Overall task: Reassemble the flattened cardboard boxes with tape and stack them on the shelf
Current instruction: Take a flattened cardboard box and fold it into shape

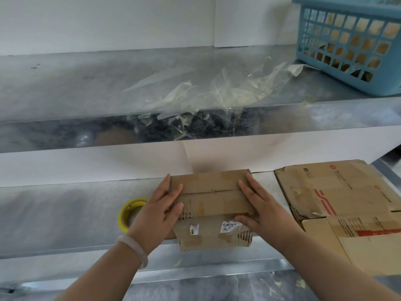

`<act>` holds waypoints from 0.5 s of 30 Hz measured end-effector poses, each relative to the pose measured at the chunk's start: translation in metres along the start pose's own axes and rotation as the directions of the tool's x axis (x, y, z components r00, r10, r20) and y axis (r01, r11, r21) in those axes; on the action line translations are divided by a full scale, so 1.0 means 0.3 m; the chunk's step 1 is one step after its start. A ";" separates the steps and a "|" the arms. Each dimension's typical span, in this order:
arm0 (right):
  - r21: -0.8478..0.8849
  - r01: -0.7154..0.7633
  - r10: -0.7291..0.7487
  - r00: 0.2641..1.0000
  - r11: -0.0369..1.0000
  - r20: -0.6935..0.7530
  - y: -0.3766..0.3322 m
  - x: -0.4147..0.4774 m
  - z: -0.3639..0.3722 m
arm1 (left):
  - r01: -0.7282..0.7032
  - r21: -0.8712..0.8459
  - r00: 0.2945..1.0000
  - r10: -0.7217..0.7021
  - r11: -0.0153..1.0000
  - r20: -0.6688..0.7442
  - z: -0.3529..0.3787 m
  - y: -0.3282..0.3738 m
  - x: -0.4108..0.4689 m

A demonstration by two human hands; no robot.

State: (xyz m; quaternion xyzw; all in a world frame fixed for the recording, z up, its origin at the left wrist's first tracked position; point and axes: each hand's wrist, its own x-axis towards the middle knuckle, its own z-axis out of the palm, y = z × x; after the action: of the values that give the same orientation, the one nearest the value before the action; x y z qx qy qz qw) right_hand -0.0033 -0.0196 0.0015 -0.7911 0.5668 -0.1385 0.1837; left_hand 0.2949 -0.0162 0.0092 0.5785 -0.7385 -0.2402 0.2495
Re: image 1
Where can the person's left hand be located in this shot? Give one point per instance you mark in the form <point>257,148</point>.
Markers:
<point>153,219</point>

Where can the person's right hand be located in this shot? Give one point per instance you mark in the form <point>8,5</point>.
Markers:
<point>269,219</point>

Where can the yellow tape roll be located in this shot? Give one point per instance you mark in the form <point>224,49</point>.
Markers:
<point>122,216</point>

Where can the small labelled cardboard box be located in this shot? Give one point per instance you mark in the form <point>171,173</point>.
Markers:
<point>210,184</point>

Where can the large red-printed cardboard box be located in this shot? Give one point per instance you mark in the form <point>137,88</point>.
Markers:
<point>344,191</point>

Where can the person's right forearm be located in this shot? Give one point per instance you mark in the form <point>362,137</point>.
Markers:
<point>329,272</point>

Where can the person's left forearm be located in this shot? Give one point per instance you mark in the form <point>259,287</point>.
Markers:
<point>106,279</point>

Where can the pile of clear tape scraps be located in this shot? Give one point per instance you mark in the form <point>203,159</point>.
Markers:
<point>238,95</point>

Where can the blue plastic basket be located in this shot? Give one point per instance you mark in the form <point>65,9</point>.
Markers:
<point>385,87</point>

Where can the pile of assorted small items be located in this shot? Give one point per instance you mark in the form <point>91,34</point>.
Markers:
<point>360,25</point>

